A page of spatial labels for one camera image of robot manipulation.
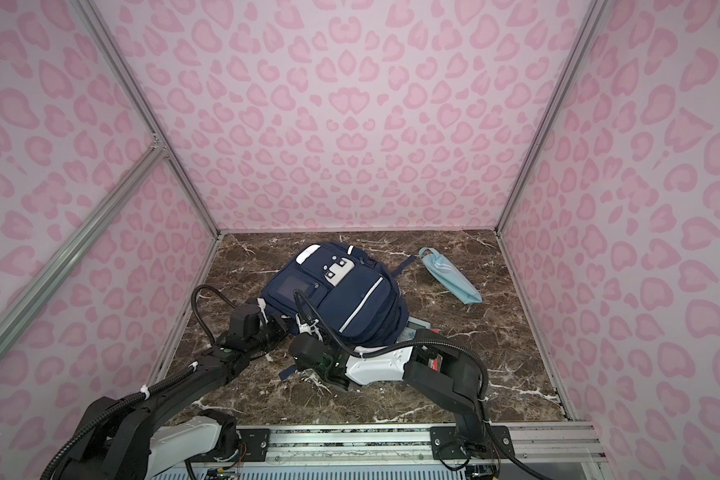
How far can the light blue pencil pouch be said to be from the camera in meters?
0.99

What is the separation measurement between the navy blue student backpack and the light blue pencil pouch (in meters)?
0.11

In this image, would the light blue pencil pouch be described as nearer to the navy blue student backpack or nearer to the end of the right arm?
the navy blue student backpack

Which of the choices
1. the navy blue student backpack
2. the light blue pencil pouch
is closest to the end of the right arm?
the navy blue student backpack

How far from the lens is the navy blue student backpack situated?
2.90ft
